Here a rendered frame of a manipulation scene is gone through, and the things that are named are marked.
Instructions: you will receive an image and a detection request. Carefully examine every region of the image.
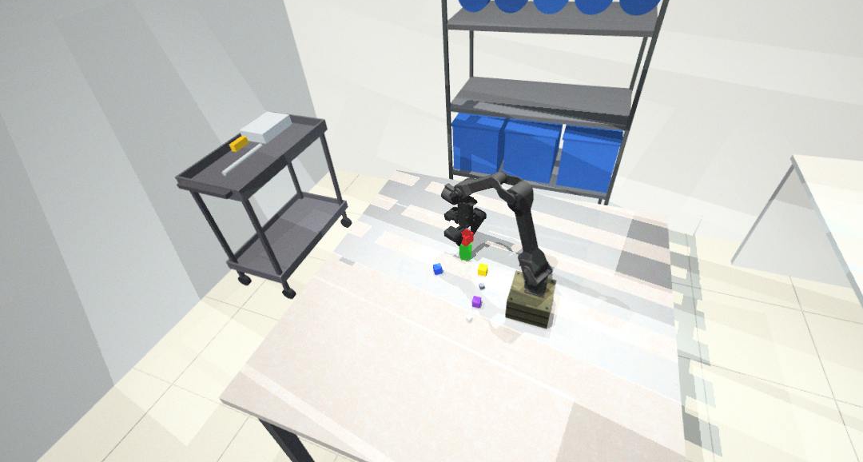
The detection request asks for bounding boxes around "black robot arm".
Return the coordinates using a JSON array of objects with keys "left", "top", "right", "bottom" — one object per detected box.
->
[{"left": 441, "top": 171, "right": 554, "bottom": 297}]

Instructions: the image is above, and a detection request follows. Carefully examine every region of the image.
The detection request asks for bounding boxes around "red block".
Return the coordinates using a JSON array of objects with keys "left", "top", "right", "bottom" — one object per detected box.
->
[{"left": 461, "top": 229, "right": 474, "bottom": 247}]

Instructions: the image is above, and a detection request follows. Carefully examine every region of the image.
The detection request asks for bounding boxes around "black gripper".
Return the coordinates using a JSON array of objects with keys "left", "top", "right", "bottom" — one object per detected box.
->
[{"left": 444, "top": 208, "right": 487, "bottom": 246}]

